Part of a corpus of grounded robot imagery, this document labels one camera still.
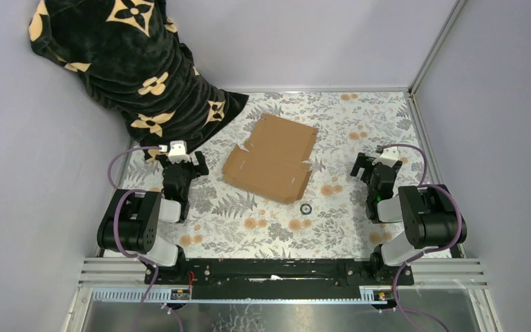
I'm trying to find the brown cardboard box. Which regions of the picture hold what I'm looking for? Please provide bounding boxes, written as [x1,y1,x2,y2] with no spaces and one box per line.
[223,113,318,203]

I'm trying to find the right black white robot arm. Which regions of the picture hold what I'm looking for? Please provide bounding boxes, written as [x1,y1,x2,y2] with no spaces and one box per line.
[351,148,467,285]

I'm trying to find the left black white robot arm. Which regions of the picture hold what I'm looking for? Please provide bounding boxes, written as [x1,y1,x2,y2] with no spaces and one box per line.
[96,151,209,284]

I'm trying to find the floral patterned table mat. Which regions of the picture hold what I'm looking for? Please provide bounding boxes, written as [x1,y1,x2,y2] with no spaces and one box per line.
[103,91,452,260]

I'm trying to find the black floral plush blanket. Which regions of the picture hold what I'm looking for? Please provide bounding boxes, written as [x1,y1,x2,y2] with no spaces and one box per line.
[28,0,248,150]

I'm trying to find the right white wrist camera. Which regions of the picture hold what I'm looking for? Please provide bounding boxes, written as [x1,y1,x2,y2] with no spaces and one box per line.
[372,147,400,167]

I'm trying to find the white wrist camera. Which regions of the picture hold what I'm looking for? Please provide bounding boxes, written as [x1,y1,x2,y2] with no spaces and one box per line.
[168,140,192,164]
[372,147,400,167]

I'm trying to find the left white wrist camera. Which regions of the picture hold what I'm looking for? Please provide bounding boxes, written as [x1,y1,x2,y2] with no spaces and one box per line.
[168,140,192,164]

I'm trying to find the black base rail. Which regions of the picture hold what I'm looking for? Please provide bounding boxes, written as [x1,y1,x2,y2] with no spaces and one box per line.
[145,259,414,300]

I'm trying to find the aluminium frame rails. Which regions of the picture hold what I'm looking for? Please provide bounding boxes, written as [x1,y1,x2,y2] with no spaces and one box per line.
[62,0,505,332]

